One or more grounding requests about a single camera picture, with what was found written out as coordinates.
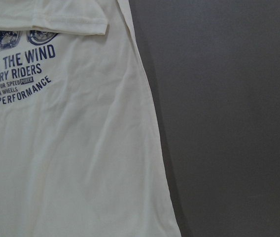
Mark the cream long-sleeve printed shirt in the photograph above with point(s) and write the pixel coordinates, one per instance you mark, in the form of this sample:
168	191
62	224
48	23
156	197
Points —
80	151

